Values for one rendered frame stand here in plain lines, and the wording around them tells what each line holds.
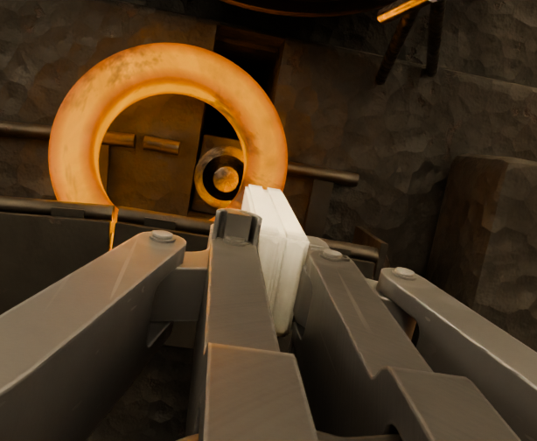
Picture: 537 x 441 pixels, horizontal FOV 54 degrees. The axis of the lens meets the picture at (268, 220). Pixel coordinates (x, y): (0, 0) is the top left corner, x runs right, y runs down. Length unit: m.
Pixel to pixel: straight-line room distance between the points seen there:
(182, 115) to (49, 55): 0.12
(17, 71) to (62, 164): 0.11
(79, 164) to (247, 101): 0.14
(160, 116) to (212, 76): 0.07
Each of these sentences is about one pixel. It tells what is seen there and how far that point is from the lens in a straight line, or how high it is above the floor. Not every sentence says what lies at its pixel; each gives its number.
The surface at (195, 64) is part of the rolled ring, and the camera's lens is 0.44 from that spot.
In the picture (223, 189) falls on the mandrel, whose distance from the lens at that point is 0.49.
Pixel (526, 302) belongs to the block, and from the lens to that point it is 0.46.
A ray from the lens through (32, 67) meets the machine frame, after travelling 0.50.
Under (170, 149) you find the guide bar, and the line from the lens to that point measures 0.46.
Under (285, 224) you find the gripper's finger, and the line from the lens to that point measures 0.15.
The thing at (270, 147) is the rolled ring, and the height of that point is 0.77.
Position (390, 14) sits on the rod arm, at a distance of 0.35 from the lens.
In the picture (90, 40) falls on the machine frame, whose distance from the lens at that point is 0.49.
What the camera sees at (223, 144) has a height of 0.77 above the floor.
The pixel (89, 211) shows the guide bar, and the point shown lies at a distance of 0.39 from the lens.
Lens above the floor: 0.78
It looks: 8 degrees down
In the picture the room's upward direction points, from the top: 10 degrees clockwise
